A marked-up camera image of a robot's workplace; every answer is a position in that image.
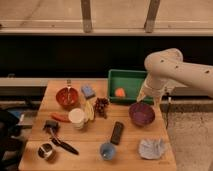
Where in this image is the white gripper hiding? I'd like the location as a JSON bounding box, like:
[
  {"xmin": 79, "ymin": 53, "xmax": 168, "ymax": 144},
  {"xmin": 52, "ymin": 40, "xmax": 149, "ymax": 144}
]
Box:
[{"xmin": 136, "ymin": 75, "xmax": 168, "ymax": 108}]

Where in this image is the black brush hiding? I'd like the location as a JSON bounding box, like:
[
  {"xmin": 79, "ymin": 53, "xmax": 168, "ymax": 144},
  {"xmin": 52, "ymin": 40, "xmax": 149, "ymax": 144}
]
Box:
[{"xmin": 43, "ymin": 120, "xmax": 79, "ymax": 155}]

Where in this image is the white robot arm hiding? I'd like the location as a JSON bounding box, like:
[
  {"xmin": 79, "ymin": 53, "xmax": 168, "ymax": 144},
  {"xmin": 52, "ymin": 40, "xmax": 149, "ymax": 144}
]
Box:
[{"xmin": 137, "ymin": 48, "xmax": 213, "ymax": 106}]

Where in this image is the green plastic tray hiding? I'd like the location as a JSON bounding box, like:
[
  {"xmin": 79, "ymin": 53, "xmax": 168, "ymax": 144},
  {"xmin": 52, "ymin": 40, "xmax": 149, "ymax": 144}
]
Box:
[{"xmin": 108, "ymin": 69, "xmax": 147, "ymax": 104}]

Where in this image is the purple bowl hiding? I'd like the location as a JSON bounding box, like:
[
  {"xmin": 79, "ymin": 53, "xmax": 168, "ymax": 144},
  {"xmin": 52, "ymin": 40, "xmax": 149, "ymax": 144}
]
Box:
[{"xmin": 129, "ymin": 102, "xmax": 155, "ymax": 126}]

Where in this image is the orange sponge piece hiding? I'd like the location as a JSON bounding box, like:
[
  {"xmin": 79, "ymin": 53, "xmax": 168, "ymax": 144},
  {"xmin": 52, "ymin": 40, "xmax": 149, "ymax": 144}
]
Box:
[{"xmin": 115, "ymin": 88, "xmax": 126, "ymax": 97}]

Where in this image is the black remote control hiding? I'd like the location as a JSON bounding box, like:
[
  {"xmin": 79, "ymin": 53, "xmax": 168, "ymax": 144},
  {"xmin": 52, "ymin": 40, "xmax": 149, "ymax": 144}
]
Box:
[{"xmin": 110, "ymin": 121, "xmax": 124, "ymax": 145}]

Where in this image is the crumpled grey cloth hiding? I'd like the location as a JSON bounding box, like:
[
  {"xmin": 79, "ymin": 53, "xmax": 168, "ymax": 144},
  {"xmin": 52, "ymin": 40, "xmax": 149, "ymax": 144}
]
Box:
[{"xmin": 138, "ymin": 139, "xmax": 165, "ymax": 160}]

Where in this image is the yellow banana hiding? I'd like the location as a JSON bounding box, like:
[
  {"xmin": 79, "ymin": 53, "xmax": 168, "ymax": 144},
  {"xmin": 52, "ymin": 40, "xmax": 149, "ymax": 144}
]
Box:
[{"xmin": 85, "ymin": 101, "xmax": 95, "ymax": 120}]

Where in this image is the blue sponge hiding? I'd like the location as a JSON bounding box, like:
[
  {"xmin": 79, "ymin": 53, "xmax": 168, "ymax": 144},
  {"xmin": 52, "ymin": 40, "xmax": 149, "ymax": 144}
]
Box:
[{"xmin": 81, "ymin": 85, "xmax": 95, "ymax": 99}]

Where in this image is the blue cup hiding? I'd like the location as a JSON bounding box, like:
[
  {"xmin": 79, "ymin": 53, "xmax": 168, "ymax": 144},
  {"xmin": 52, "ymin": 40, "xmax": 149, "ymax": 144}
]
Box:
[{"xmin": 99, "ymin": 142, "xmax": 116, "ymax": 161}]

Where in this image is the white paper cup stack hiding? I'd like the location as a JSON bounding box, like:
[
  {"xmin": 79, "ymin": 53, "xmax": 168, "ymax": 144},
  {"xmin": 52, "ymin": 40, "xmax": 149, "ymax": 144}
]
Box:
[{"xmin": 68, "ymin": 108, "xmax": 85, "ymax": 129}]

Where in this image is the red bowl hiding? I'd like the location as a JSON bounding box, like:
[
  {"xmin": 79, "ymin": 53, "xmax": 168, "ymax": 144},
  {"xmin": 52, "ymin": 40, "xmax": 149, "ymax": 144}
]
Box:
[{"xmin": 56, "ymin": 87, "xmax": 78, "ymax": 110}]

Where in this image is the metal fork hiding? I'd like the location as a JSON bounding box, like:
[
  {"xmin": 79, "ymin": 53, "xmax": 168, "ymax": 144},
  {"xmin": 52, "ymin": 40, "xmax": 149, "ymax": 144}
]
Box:
[{"xmin": 67, "ymin": 79, "xmax": 71, "ymax": 104}]

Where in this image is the orange carrot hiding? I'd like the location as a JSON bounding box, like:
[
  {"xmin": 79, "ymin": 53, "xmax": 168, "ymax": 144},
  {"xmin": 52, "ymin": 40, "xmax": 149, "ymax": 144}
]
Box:
[{"xmin": 50, "ymin": 113, "xmax": 70, "ymax": 123}]

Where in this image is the metal tin can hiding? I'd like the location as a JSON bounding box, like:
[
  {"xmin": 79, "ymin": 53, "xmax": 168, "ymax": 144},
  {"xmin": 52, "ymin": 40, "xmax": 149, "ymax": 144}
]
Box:
[{"xmin": 38, "ymin": 143, "xmax": 56, "ymax": 161}]

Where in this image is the black chair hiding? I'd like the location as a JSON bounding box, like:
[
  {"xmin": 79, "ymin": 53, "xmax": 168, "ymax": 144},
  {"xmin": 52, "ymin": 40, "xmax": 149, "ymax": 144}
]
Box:
[{"xmin": 0, "ymin": 109, "xmax": 23, "ymax": 171}]

